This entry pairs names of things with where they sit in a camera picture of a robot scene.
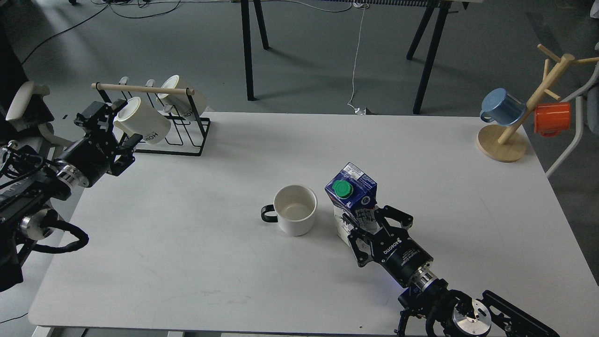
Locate white mug black handle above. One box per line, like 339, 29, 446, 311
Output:
260, 185, 317, 236

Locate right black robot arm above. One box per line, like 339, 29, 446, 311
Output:
343, 205, 557, 337

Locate grey office chair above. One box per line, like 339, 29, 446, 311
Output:
1, 81, 73, 151

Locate black table legs right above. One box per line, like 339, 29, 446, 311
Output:
406, 0, 451, 115

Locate white hanging cable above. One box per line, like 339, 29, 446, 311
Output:
347, 0, 370, 115

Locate blue white milk carton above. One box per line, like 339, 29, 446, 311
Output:
325, 162, 379, 247

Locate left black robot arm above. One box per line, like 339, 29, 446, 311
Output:
1, 99, 141, 292

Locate black floor cable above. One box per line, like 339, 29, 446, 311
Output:
21, 0, 183, 66

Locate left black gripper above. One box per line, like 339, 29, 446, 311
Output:
57, 99, 143, 188

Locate black table legs left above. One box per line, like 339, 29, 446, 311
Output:
240, 0, 270, 102

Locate white mug front on rack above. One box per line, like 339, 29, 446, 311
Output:
114, 97, 171, 145

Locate blue mug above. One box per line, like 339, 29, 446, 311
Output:
480, 88, 526, 126

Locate wooden mug tree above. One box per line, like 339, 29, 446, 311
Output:
476, 44, 598, 162

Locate black table legs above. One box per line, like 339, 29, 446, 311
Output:
406, 0, 451, 115
240, 0, 270, 102

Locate black wire mug rack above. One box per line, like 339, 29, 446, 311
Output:
91, 75, 211, 156

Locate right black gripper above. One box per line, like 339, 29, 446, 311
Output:
342, 205, 433, 288

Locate white mug rear on rack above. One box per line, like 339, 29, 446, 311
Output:
156, 75, 208, 121

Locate orange mug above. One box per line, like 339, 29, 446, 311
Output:
533, 102, 571, 137

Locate white chair frame right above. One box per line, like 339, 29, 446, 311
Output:
545, 61, 599, 178

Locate white mug on rack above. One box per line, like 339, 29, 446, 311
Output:
114, 97, 171, 145
156, 75, 208, 121

